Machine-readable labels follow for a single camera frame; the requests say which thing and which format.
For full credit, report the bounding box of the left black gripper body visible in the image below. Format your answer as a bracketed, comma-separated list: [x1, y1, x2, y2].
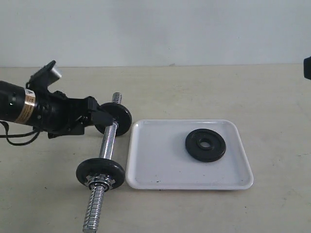
[31, 91, 94, 139]

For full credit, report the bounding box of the black weight plate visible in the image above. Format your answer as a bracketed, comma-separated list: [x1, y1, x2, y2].
[76, 158, 125, 189]
[185, 128, 226, 163]
[100, 102, 132, 137]

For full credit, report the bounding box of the chrome star collar nut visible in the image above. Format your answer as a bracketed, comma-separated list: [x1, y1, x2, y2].
[85, 174, 115, 191]

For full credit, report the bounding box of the chrome threaded dumbbell bar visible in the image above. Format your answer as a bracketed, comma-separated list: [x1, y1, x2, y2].
[82, 91, 122, 233]

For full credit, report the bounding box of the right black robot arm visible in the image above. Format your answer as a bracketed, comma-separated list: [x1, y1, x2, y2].
[303, 57, 311, 80]

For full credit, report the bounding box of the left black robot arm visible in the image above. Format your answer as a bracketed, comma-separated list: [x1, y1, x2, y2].
[0, 81, 113, 139]

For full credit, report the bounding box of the white plastic tray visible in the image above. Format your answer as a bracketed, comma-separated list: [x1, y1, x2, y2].
[126, 119, 254, 190]

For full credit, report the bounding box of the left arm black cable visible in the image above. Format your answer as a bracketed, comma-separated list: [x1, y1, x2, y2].
[0, 120, 41, 147]

